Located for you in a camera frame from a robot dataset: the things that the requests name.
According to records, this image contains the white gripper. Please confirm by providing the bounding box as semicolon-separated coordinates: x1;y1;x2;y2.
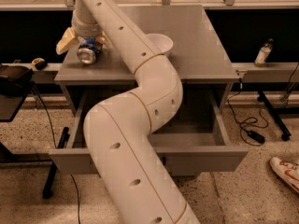
56;7;108;55

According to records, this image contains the blue pepsi can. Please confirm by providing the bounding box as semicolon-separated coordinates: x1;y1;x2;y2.
77;38;103;65

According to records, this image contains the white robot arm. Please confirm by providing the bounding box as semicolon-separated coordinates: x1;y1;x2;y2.
56;0;200;224

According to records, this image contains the open grey top drawer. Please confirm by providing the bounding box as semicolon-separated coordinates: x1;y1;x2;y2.
50;89;248;177

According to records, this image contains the yellow black tape measure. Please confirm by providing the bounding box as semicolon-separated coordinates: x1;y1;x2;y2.
32;58;48;70

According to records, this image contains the white ceramic bowl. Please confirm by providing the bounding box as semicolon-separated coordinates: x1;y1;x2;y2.
147;34;174;57

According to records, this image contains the black device on stand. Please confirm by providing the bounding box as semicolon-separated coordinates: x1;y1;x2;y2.
0;64;34;96

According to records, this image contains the black stand with legs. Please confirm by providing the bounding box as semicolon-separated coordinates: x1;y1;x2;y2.
0;92;73;199

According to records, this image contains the grey metal cabinet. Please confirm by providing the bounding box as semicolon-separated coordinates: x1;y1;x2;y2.
55;5;238;107

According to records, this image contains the clear plastic bottle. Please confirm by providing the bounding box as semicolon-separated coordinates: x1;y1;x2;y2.
254;38;274;67

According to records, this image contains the white red sneaker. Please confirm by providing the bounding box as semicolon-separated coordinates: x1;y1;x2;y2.
270;157;299;193

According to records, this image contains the black floor cable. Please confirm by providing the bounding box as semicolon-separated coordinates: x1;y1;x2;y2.
32;84;82;224

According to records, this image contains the black power adapter cable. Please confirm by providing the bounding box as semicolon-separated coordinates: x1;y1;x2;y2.
226;77;270;147

